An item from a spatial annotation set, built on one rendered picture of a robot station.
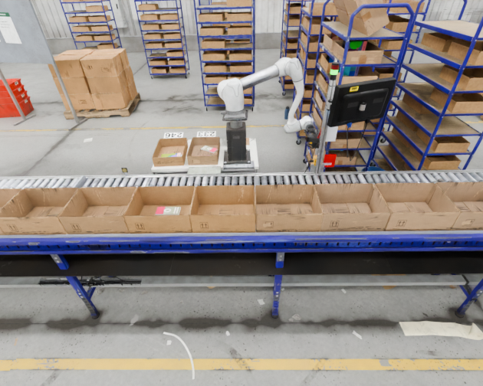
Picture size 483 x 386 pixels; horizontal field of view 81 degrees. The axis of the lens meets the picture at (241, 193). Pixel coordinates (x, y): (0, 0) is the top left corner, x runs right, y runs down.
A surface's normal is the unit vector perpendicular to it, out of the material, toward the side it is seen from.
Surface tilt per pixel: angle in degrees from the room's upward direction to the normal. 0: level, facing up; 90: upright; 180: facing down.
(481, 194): 89
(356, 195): 89
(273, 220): 90
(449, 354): 0
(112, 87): 89
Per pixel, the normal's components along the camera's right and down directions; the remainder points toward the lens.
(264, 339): -0.03, -0.79
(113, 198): -0.01, 0.61
